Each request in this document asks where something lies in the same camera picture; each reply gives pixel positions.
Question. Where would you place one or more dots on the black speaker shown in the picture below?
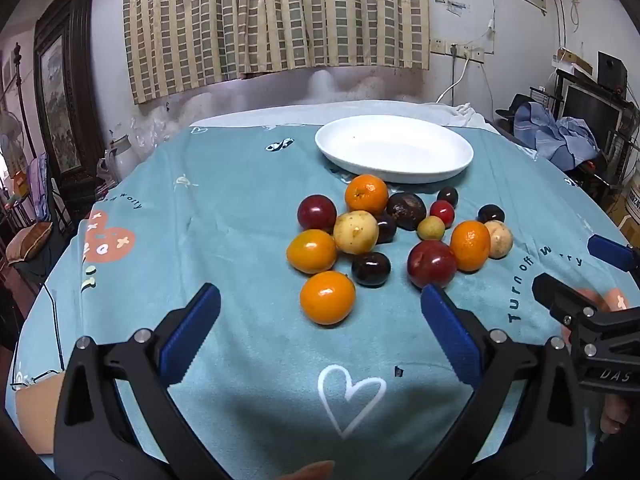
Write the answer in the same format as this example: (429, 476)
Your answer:
(612, 69)

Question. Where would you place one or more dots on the orange tangerine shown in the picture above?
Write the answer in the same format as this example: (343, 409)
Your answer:
(366, 193)
(470, 245)

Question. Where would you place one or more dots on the small dark purple plum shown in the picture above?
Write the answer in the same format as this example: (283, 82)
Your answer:
(447, 196)
(490, 213)

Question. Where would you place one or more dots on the dark red plum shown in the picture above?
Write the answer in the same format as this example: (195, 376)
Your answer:
(317, 212)

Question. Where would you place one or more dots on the clear plastic sheet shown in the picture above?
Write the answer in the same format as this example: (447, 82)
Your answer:
(160, 127)

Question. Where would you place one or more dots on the white kettle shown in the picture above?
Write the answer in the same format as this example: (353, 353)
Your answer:
(121, 155)

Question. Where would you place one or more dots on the small yellow plum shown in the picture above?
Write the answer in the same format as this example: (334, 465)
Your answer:
(430, 228)

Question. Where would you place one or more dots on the large yellow pear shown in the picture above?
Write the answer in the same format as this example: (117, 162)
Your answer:
(355, 231)

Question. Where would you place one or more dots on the white fan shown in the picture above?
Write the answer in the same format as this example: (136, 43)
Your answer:
(12, 142)

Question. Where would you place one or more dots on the brown cushion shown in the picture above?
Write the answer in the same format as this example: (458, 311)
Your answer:
(30, 242)

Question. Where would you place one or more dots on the checked beige curtain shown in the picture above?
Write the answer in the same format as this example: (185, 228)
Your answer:
(275, 20)

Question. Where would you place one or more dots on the teal printed blanket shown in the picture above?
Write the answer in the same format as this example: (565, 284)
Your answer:
(225, 240)

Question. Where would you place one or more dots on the dark monitor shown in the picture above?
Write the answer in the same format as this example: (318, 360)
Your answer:
(592, 112)

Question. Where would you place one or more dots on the cardboard box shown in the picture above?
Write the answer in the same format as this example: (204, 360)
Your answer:
(575, 60)

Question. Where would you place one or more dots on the white wall socket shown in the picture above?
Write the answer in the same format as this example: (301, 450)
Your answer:
(438, 45)

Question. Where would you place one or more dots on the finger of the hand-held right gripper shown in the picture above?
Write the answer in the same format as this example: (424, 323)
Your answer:
(555, 295)
(607, 252)

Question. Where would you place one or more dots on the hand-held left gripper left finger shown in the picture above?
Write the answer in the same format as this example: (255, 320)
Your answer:
(192, 332)

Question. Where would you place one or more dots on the smooth orange citrus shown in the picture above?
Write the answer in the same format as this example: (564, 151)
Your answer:
(311, 251)
(327, 297)

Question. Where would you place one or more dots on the white bucket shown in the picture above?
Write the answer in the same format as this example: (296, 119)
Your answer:
(634, 210)

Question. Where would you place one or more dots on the person's left hand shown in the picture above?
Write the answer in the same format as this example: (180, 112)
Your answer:
(312, 471)

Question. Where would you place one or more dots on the person's right hand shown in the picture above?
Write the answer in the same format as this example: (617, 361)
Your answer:
(614, 414)

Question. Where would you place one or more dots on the red cherry tomato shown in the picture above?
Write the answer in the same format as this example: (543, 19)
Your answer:
(442, 212)

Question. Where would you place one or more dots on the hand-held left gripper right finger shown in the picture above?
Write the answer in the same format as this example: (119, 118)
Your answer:
(452, 332)

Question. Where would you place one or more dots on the white oval plate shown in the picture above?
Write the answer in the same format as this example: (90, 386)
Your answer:
(395, 147)

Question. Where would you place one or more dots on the blue clothes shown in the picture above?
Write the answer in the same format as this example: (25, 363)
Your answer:
(555, 135)

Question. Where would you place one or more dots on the black hat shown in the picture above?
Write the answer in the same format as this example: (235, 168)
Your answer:
(512, 107)

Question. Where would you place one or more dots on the dark framed painting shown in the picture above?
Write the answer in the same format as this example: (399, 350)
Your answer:
(62, 100)

